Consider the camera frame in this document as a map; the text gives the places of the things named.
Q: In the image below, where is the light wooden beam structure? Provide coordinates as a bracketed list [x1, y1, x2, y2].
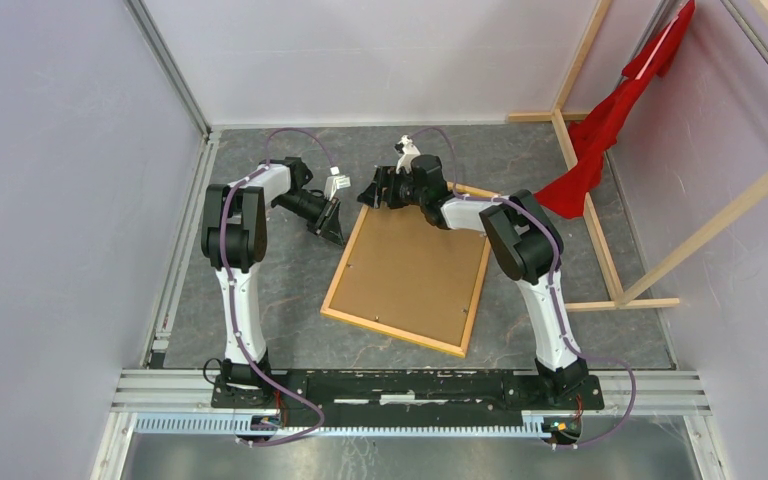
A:
[507, 0, 768, 314]

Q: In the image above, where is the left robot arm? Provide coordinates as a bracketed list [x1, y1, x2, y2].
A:
[200, 157, 351, 408]

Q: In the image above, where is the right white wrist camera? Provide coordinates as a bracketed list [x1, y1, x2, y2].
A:
[394, 135, 421, 174]

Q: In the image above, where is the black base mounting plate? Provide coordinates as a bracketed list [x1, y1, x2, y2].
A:
[209, 369, 605, 430]

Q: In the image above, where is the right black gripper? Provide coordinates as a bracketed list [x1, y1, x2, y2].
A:
[356, 166, 426, 210]

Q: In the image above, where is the aluminium rail frame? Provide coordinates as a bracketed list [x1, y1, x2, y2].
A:
[96, 127, 727, 479]

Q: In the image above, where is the red cloth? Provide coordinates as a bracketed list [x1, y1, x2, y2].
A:
[536, 1, 696, 219]

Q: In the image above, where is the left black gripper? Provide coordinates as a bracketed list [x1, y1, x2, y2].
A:
[273, 191, 347, 250]

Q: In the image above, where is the yellow wooden picture frame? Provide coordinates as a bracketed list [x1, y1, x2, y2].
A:
[319, 182, 501, 360]

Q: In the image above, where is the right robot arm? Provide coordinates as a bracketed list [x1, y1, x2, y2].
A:
[358, 154, 589, 408]

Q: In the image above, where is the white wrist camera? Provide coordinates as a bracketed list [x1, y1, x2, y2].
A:
[394, 135, 421, 174]
[323, 166, 351, 200]

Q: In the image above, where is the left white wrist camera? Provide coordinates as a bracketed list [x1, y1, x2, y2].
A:
[323, 166, 351, 200]

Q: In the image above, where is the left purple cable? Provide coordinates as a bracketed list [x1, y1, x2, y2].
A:
[218, 127, 342, 448]

